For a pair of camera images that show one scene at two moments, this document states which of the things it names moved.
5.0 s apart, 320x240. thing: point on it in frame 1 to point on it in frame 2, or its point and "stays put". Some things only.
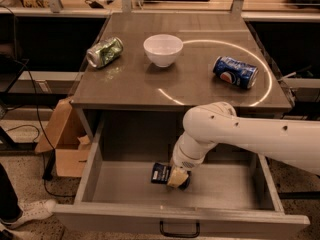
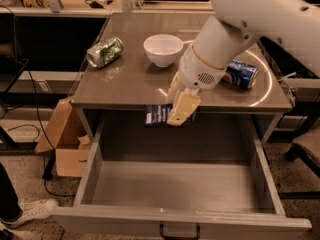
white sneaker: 32,210 stays put
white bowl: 163,49 stays put
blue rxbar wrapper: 160,173 to 157,115
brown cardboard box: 65,134 stays put
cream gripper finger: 177,177 to 186,104
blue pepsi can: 236,71 stays put
